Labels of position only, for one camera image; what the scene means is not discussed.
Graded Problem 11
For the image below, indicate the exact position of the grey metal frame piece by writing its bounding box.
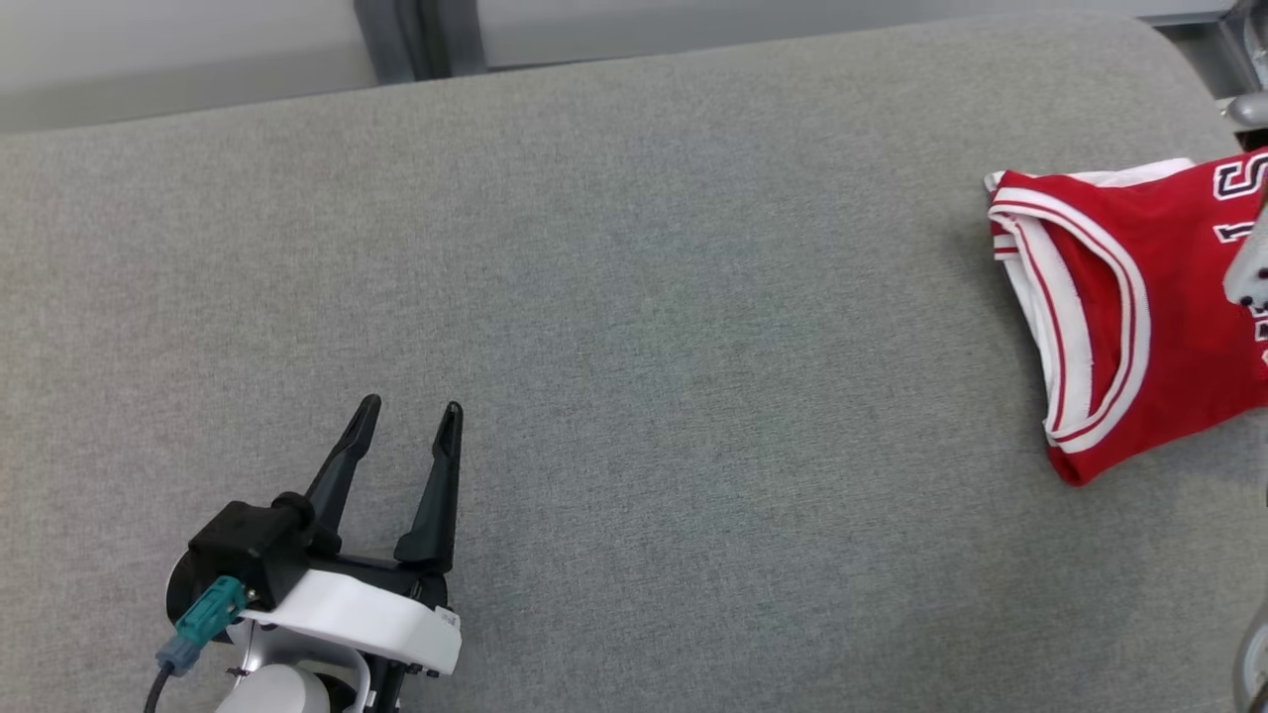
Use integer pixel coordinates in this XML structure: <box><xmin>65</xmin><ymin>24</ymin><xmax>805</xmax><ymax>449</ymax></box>
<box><xmin>1139</xmin><ymin>0</ymin><xmax>1268</xmax><ymax>130</ymax></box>

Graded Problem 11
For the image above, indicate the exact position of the red jersey with white sleeves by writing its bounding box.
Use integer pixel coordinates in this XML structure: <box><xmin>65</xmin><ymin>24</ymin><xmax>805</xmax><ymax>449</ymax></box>
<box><xmin>983</xmin><ymin>147</ymin><xmax>1268</xmax><ymax>488</ymax></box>

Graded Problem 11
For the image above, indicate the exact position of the grey metal post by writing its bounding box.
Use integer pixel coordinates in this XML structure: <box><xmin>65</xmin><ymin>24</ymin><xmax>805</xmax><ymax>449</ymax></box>
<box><xmin>353</xmin><ymin>0</ymin><xmax>488</xmax><ymax>86</ymax></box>

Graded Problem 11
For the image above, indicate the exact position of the grey fabric padded surface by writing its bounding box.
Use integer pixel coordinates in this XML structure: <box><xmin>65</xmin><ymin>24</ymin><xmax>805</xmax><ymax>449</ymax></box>
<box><xmin>0</xmin><ymin>10</ymin><xmax>1268</xmax><ymax>713</ymax></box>

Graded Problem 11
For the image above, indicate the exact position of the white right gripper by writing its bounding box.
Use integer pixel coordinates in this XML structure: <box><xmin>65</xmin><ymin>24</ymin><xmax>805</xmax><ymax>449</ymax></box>
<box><xmin>1222</xmin><ymin>183</ymin><xmax>1268</xmax><ymax>310</ymax></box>

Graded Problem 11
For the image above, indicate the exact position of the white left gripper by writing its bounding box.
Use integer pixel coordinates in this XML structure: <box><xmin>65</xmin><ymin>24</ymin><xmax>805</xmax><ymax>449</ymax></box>
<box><xmin>236</xmin><ymin>393</ymin><xmax>466</xmax><ymax>713</ymax></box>

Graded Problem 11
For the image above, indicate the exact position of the left camera cable teal plug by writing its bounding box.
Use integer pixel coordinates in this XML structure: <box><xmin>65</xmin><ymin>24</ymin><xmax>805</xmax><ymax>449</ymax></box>
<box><xmin>143</xmin><ymin>575</ymin><xmax>250</xmax><ymax>713</ymax></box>

